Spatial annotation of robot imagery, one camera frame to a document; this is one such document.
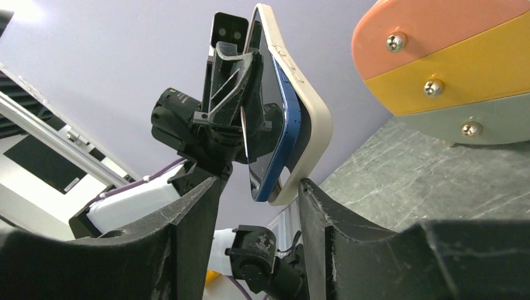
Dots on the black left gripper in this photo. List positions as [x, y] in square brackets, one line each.
[220, 135]

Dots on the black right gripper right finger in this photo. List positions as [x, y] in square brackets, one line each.
[350, 257]

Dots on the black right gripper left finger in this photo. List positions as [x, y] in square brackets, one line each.
[163, 255]

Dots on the phone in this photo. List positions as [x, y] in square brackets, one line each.
[282, 108]

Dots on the cream pink phone case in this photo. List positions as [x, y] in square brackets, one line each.
[316, 123]

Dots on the white cylindrical drawer box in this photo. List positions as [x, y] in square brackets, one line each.
[454, 70]

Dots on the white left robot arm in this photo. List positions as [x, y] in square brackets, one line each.
[247, 253]

